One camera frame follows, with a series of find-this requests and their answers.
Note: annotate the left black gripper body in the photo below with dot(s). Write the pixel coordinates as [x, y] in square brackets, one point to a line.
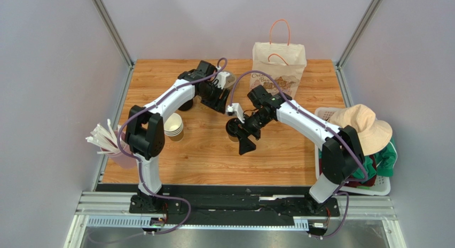
[211, 95]

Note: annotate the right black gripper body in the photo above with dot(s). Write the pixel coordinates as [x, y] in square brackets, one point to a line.
[243, 132]

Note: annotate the single black cup lid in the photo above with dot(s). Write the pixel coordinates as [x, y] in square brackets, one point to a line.
[233, 127]

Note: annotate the paper takeout bag orange handles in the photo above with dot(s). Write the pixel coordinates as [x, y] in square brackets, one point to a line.
[281, 64]

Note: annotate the stack of paper cups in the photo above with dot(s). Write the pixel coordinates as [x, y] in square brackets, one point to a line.
[173, 127]

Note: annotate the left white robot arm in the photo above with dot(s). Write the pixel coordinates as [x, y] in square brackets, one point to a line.
[144, 128]

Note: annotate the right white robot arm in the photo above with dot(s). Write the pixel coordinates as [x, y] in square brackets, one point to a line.
[342, 153]

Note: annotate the stack of black lids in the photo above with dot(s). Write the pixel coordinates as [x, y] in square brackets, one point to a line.
[186, 106]

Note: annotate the beige bucket hat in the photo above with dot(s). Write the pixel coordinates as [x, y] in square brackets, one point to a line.
[374, 135]

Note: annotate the pink cup with straws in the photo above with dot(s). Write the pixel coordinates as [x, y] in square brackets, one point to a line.
[109, 140]

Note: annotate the dark red garment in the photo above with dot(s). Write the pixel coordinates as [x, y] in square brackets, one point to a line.
[371, 169]

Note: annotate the green garment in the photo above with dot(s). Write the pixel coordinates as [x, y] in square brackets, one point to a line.
[385, 159]

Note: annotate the white plastic basket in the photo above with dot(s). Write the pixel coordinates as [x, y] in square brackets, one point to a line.
[381, 185]

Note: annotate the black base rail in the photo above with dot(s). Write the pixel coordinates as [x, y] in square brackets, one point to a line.
[234, 205]

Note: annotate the aluminium frame base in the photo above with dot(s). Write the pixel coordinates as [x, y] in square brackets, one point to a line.
[101, 218]

